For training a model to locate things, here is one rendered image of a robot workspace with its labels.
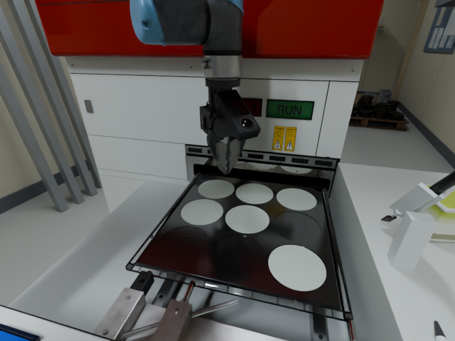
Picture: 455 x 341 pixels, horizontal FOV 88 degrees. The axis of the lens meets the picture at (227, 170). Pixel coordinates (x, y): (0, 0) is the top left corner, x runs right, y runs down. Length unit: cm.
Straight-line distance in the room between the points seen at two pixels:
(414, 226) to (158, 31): 45
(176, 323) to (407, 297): 30
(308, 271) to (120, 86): 69
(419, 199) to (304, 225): 24
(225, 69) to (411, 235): 39
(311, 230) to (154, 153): 54
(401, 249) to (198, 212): 38
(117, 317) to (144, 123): 55
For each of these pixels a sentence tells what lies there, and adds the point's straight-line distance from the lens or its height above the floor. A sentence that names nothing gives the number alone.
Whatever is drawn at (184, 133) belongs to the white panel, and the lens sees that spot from 74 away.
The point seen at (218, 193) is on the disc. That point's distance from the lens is 63.
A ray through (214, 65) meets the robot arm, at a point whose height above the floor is 121.
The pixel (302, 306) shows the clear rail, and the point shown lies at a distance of 42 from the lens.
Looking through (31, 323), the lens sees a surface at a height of 96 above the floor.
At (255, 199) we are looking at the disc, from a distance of 61.
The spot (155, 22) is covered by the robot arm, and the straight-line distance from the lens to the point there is 42.
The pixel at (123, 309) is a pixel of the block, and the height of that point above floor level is 91.
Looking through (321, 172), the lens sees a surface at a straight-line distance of 71.
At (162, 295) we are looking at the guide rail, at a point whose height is 85.
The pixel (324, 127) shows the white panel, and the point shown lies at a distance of 67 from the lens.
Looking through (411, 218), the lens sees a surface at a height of 105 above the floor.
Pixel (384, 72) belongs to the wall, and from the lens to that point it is 801.
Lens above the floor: 125
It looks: 28 degrees down
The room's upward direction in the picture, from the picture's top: straight up
